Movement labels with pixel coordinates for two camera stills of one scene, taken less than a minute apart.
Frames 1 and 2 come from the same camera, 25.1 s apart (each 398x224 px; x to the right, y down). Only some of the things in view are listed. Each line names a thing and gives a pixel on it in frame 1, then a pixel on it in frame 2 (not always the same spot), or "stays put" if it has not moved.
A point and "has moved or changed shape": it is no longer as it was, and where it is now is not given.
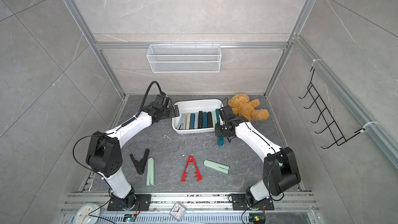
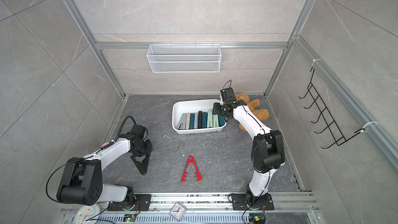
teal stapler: [204, 120] stays put
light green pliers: [216, 166] → [215, 119]
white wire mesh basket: [184, 58] stays put
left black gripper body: [170, 113] → [146, 148]
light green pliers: [151, 171] → [210, 118]
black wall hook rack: [333, 128] stays put
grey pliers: [196, 125] stays put
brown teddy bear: [241, 105] stays put
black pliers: [200, 120] stays put
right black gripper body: [222, 130] → [221, 110]
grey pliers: [183, 125] stays put
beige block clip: [188, 121] stays put
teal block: [221, 141] has moved or changed shape
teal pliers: [192, 121] stays put
